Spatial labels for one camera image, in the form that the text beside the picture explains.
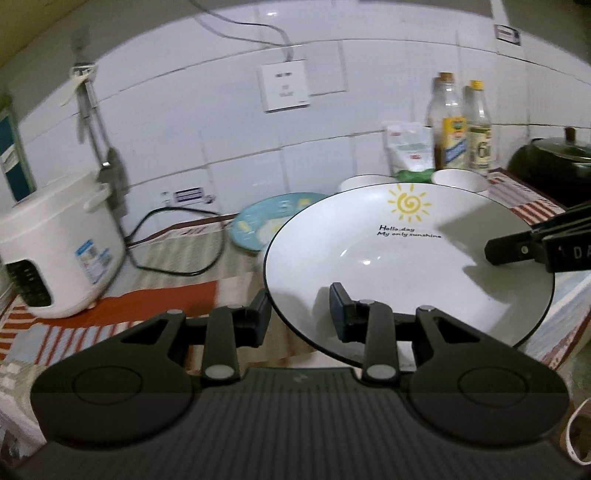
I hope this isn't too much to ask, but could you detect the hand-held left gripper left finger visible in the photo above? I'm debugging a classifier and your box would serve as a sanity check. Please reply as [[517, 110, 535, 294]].
[[121, 290, 272, 387]]

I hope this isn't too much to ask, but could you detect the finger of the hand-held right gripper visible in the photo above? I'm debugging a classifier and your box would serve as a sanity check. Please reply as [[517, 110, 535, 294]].
[[485, 228, 551, 267]]

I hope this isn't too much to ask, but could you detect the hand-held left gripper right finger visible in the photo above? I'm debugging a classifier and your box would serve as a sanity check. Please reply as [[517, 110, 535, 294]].
[[329, 282, 483, 383]]

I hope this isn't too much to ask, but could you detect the white plate with sun print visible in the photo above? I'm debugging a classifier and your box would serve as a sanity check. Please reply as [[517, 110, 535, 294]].
[[264, 182, 555, 368]]

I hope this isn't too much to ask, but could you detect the white ribbed bowl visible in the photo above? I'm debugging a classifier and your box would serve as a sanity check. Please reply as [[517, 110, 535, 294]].
[[431, 169, 489, 193], [339, 174, 398, 193]]

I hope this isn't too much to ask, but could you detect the teal patterned plate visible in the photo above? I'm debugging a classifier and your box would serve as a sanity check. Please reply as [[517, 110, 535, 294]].
[[229, 192, 328, 252]]

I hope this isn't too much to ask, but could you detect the black pot with lid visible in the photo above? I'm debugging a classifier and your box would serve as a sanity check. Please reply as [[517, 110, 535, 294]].
[[507, 127, 591, 208]]

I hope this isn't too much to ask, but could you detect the striped tablecloth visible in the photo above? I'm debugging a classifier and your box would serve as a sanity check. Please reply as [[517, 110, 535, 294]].
[[0, 168, 591, 416]]

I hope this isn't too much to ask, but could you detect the clear vinegar bottle yellow cap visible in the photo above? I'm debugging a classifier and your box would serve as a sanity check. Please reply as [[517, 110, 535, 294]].
[[463, 80, 492, 175]]

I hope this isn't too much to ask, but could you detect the green plastic bag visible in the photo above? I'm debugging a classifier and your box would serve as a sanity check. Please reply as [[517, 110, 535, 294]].
[[396, 169, 435, 184]]

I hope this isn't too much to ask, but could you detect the cooking oil bottle yellow label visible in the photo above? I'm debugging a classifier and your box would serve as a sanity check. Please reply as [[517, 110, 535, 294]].
[[427, 71, 469, 171]]

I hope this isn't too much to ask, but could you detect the white seasoning bag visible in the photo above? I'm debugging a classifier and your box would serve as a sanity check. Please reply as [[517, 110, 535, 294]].
[[383, 122, 437, 176]]

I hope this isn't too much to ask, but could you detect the white curved object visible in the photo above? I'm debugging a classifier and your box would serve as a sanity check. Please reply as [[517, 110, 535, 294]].
[[564, 401, 591, 468]]

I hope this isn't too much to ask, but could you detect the hanging metal spoon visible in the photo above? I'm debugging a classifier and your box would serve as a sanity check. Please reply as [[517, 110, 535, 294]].
[[76, 80, 130, 217]]

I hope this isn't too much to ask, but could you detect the white rice cooker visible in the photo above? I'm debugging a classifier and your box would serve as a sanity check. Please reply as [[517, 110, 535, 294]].
[[0, 172, 127, 319]]

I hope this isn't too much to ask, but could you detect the white hanging kitchen tool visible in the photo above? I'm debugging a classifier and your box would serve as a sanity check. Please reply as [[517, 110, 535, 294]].
[[60, 64, 100, 108]]

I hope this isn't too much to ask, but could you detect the black power cord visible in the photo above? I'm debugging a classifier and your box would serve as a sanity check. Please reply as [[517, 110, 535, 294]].
[[124, 208, 232, 277]]

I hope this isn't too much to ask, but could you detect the small low wall sticker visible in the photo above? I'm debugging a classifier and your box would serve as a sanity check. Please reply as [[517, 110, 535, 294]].
[[161, 186, 218, 206]]

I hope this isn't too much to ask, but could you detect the dark framed wall label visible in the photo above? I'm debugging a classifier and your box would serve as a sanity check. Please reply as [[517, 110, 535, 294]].
[[493, 24, 522, 45]]

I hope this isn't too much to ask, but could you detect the white wall socket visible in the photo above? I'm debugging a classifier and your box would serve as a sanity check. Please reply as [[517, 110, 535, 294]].
[[257, 58, 311, 113]]

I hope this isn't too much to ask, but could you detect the blue wall poster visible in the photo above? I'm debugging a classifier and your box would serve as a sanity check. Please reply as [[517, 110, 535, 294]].
[[0, 95, 38, 204]]

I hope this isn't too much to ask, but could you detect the thin grey wall wire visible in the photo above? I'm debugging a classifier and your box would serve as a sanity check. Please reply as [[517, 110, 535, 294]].
[[189, 0, 296, 63]]

